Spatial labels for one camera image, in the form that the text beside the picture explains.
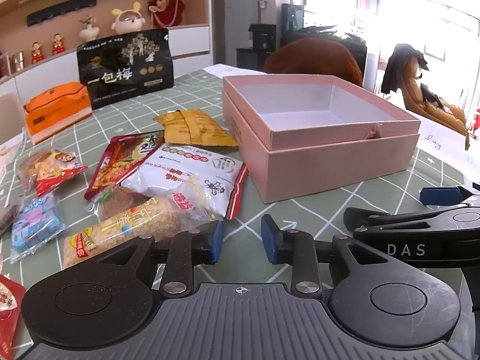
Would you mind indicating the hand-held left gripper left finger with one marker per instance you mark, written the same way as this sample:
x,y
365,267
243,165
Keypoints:
x,y
217,240

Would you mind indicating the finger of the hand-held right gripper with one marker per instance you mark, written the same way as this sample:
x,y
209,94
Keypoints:
x,y
393,219
440,195

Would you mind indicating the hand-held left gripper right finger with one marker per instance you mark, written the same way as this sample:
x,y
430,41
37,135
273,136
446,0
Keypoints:
x,y
268,240

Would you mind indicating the white snack packet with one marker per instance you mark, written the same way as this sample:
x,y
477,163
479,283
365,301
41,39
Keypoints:
x,y
180,172

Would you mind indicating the clear rice crisp bar packet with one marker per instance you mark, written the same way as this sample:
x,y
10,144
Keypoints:
x,y
123,228

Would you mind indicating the pink cardboard box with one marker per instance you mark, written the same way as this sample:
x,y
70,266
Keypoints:
x,y
318,157

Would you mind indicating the dark red spicy snack packet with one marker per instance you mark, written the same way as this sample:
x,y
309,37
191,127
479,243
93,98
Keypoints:
x,y
112,161

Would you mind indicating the yellow and red snack packet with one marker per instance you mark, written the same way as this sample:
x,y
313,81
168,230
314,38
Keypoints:
x,y
56,168

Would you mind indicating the blue milk candy packet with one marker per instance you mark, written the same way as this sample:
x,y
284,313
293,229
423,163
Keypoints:
x,y
32,225

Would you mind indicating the green checked tablecloth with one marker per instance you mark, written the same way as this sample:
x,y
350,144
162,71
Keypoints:
x,y
300,210

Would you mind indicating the white paper sheet with writing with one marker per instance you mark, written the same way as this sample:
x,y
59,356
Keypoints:
x,y
438,138

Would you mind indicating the red ornament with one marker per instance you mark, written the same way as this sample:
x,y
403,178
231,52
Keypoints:
x,y
477,122

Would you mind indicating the chair with draped clothes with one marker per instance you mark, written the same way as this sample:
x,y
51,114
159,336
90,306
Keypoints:
x,y
431,108

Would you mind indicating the brown cake packet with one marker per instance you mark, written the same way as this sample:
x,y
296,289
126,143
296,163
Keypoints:
x,y
116,204

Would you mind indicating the black jacket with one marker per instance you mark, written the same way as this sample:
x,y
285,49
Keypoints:
x,y
401,67

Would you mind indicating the brown chair backrest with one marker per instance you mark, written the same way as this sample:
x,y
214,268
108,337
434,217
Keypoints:
x,y
311,62

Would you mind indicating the large black snack pouch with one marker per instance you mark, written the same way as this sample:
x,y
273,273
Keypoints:
x,y
123,75

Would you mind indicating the black water dispenser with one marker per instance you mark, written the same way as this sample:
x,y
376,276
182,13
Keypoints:
x,y
262,41

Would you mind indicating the orange cardboard box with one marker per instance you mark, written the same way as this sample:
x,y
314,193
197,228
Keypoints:
x,y
56,105

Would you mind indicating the red pastry packet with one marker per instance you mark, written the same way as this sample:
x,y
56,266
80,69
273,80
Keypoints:
x,y
9,307

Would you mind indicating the red monkey plush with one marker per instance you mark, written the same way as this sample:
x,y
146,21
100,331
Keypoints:
x,y
165,9

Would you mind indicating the cream rabbit figurine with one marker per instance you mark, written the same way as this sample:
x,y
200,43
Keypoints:
x,y
127,20

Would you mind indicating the white vase with flowers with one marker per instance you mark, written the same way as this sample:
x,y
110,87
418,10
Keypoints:
x,y
89,32

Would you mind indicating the black wall hook rack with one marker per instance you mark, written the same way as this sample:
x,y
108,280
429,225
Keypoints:
x,y
62,9

